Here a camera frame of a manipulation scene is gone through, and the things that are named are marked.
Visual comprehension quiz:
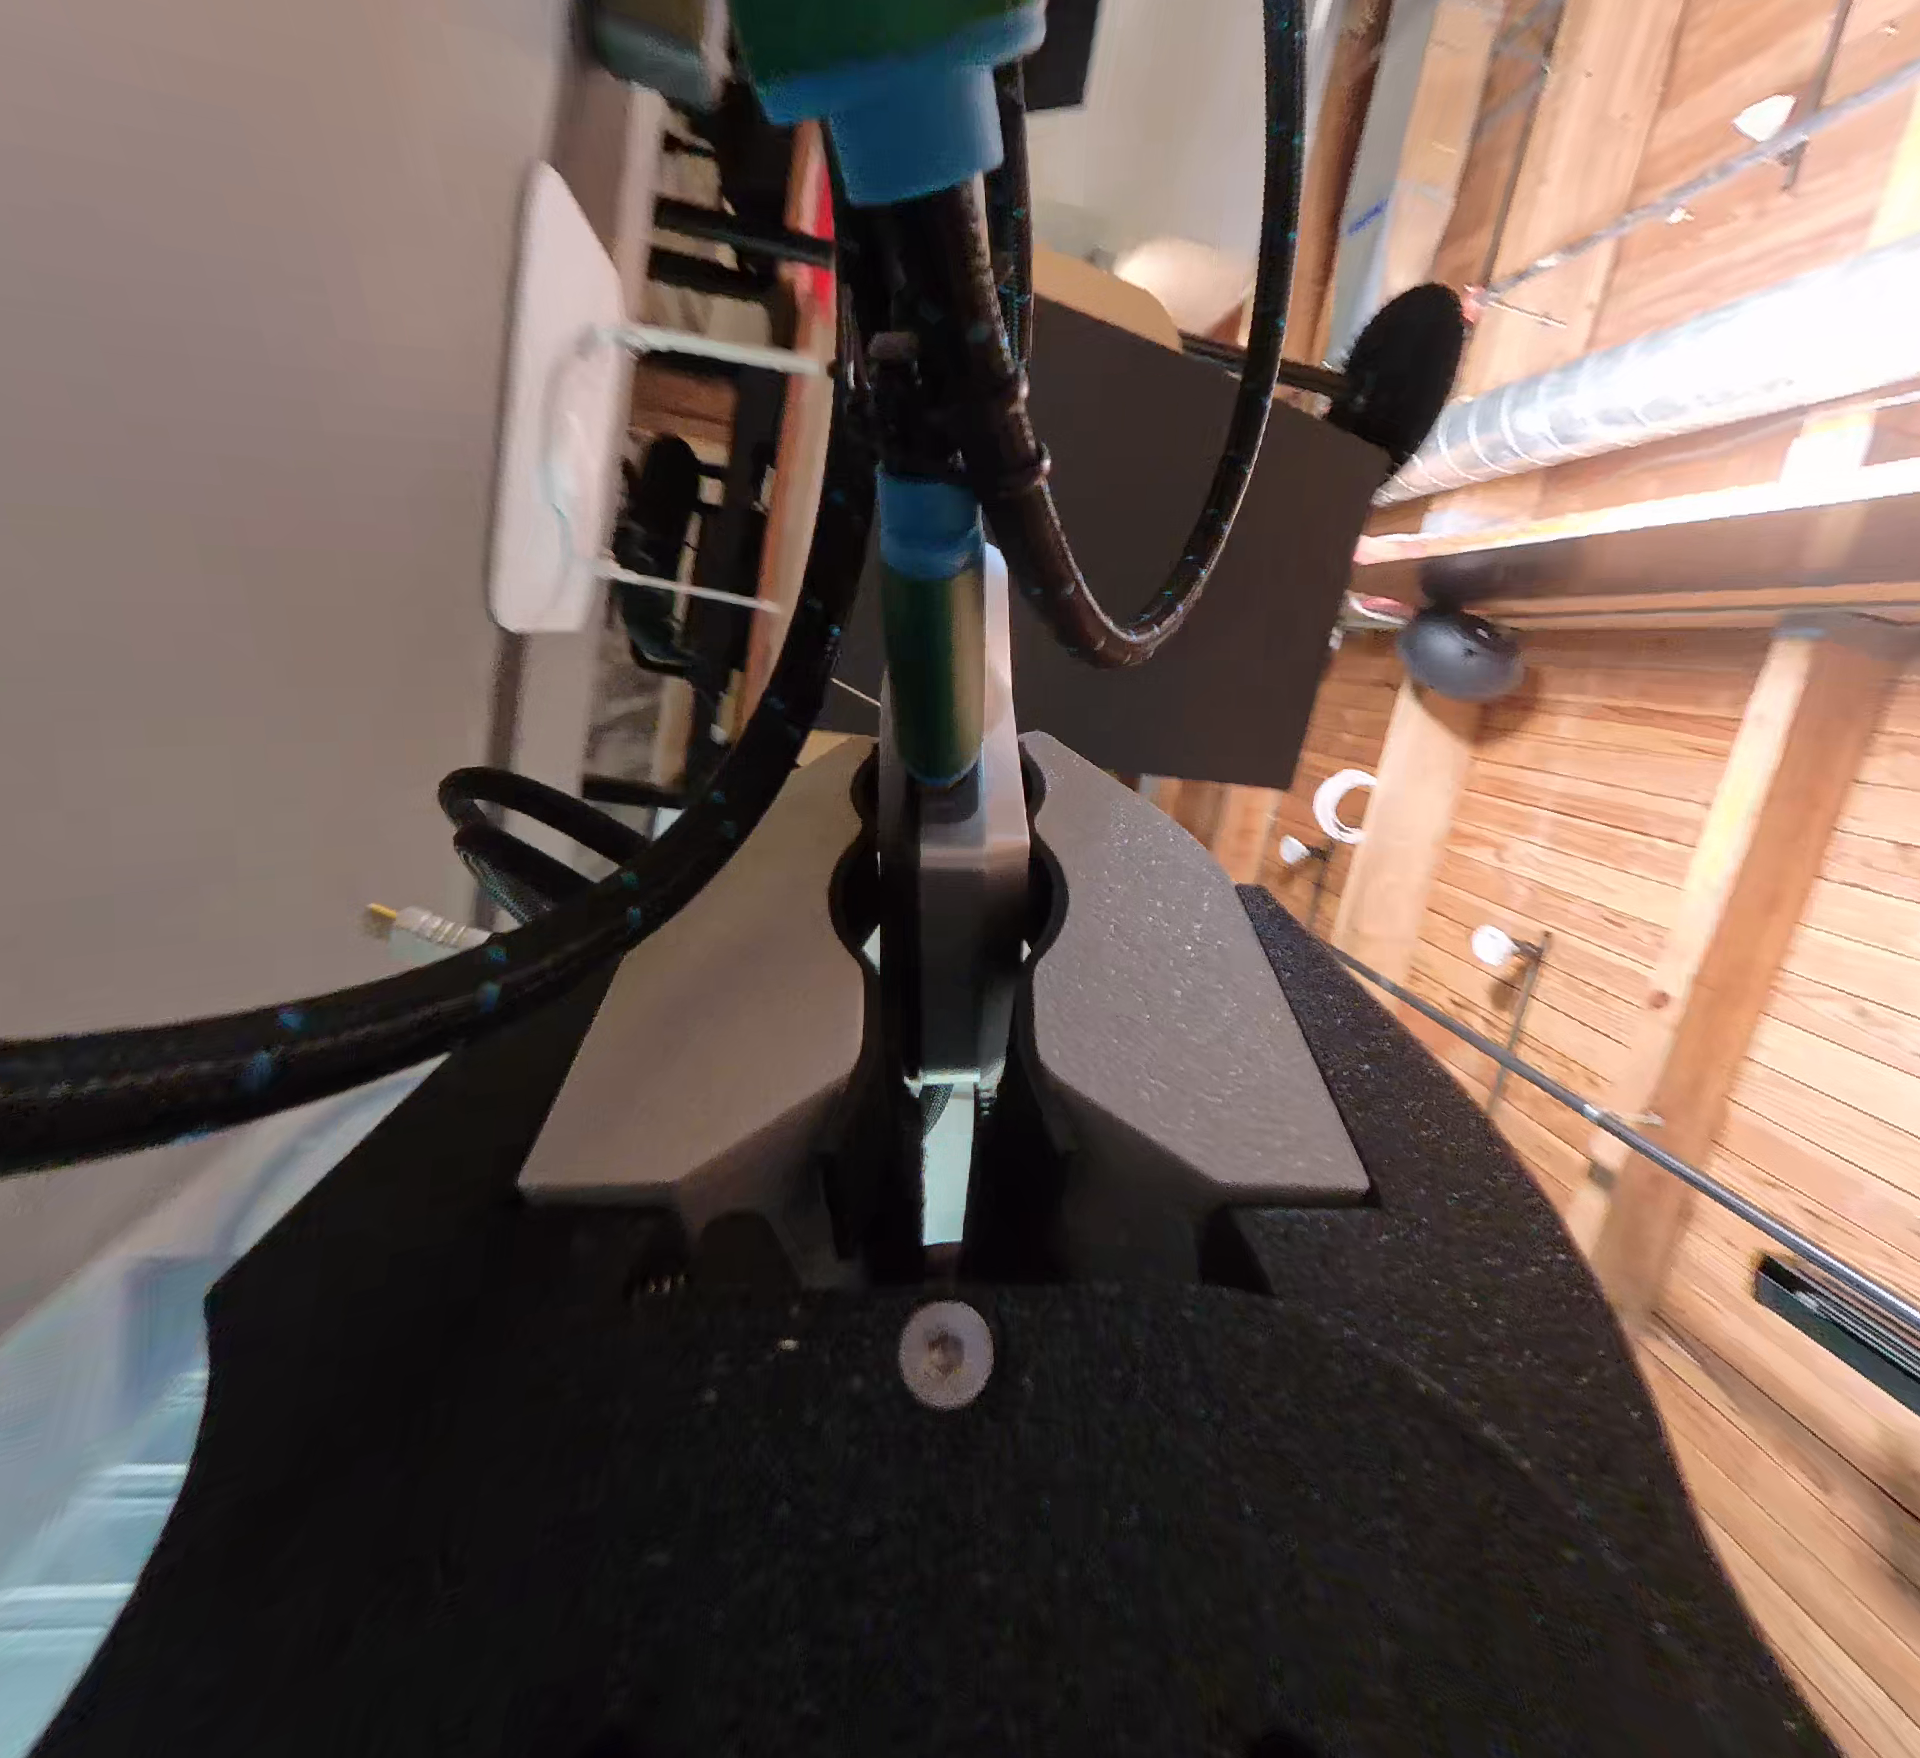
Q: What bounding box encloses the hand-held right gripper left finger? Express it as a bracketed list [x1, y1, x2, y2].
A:
[514, 738, 917, 1276]

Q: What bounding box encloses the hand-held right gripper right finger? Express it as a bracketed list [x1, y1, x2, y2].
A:
[976, 738, 1374, 1276]

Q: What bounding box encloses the silver HDMI switch box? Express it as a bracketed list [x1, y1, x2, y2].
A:
[874, 542, 1039, 1083]

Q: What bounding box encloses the black round disc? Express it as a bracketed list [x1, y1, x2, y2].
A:
[1340, 280, 1464, 465]

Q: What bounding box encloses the black dome camera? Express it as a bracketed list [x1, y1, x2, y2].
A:
[1401, 603, 1529, 710]

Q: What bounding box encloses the silver air duct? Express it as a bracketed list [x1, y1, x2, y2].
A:
[1374, 236, 1920, 505]

